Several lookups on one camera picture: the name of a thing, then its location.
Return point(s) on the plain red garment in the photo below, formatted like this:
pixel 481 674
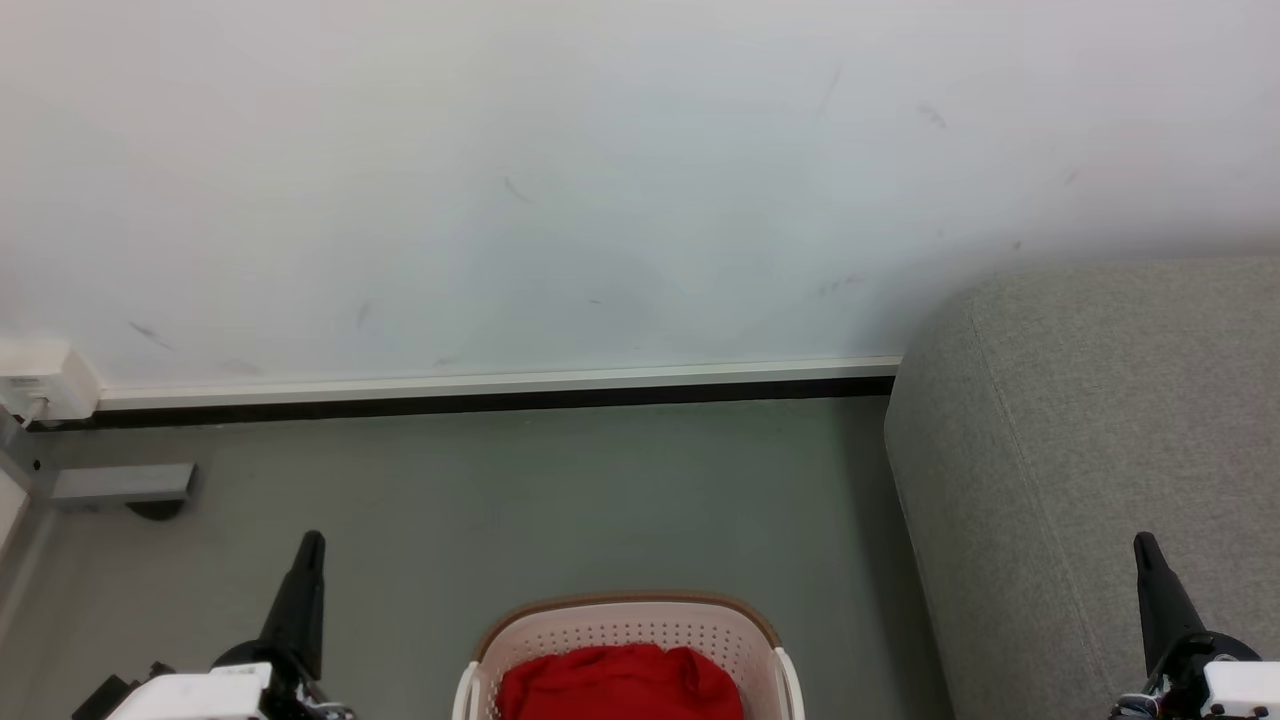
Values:
pixel 620 685

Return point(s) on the white perforated laundry basket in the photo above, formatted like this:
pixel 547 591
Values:
pixel 630 625

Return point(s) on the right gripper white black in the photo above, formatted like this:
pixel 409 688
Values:
pixel 1230 685

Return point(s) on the grey fabric sofa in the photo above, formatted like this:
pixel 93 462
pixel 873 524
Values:
pixel 1090 480

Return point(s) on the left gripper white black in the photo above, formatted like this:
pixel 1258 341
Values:
pixel 200 692

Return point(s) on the white and black baseboard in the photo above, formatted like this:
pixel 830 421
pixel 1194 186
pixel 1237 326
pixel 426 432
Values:
pixel 480 390

